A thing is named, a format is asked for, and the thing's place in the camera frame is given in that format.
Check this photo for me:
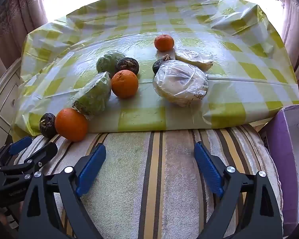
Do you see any white cabinet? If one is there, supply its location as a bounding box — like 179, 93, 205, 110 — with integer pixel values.
0, 57, 23, 152

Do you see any purple cardboard box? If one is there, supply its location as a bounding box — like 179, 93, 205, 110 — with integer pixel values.
260, 103, 299, 237

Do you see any green melon half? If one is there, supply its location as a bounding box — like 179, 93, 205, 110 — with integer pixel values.
72, 71, 112, 120
96, 50, 126, 79

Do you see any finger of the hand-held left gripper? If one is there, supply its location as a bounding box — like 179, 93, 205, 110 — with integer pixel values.
0, 136, 33, 167
4, 142, 58, 181

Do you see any large pale melon half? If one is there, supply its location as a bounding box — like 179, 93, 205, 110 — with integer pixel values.
153, 60, 210, 107

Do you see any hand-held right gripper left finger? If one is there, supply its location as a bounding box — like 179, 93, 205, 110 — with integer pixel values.
19, 143, 107, 239

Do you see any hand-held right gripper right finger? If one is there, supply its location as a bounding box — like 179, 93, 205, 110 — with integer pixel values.
194, 141, 283, 239

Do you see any striped towel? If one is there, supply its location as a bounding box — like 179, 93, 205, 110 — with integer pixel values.
15, 126, 283, 239

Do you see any dark passion fruit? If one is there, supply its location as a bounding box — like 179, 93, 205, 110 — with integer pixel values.
152, 58, 173, 75
115, 58, 140, 76
39, 113, 58, 139

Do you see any small pale melon half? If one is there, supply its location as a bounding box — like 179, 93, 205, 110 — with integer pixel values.
175, 49, 214, 71

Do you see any large orange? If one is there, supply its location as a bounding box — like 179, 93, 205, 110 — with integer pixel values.
54, 108, 88, 142
111, 70, 139, 99

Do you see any pink patterned curtain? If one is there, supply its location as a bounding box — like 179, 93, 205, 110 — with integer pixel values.
252, 0, 299, 80
0, 0, 65, 63

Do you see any small orange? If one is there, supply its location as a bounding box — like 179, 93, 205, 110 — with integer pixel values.
154, 35, 175, 52

